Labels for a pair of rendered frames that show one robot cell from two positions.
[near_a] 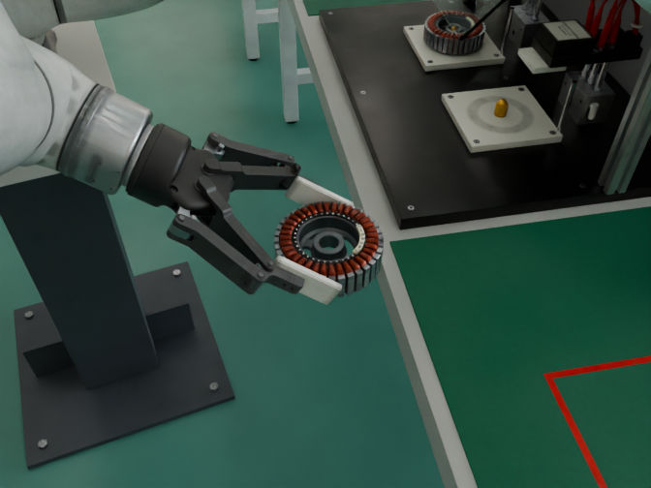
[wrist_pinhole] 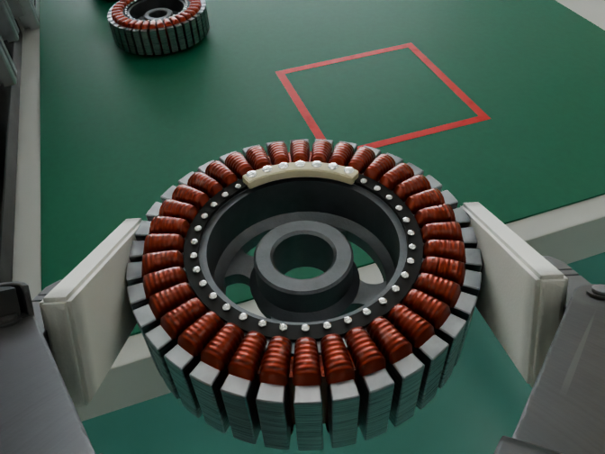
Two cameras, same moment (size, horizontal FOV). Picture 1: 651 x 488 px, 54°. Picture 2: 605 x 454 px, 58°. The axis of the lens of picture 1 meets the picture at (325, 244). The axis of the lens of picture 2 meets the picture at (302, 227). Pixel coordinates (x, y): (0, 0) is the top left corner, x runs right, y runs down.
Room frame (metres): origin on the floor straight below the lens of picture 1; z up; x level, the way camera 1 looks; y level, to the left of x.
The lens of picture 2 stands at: (0.48, 0.12, 1.05)
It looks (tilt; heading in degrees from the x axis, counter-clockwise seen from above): 46 degrees down; 264
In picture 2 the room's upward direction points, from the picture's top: 3 degrees counter-clockwise
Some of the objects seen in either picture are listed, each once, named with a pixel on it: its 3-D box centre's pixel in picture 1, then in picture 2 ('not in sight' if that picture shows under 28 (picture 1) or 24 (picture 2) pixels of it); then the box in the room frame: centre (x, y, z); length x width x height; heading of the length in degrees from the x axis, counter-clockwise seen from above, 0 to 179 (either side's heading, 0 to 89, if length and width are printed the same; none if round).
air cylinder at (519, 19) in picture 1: (526, 26); not in sight; (1.15, -0.38, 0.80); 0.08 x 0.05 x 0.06; 11
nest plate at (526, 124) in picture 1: (499, 116); not in sight; (0.88, -0.28, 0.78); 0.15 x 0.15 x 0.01; 11
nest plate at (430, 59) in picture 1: (451, 44); not in sight; (1.12, -0.24, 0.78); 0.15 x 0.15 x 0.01; 11
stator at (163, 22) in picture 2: not in sight; (159, 20); (0.56, -0.52, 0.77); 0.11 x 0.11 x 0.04
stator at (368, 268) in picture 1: (328, 247); (303, 269); (0.46, 0.00, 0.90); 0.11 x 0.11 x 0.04
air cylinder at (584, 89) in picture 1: (585, 96); not in sight; (0.91, -0.43, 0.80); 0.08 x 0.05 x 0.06; 11
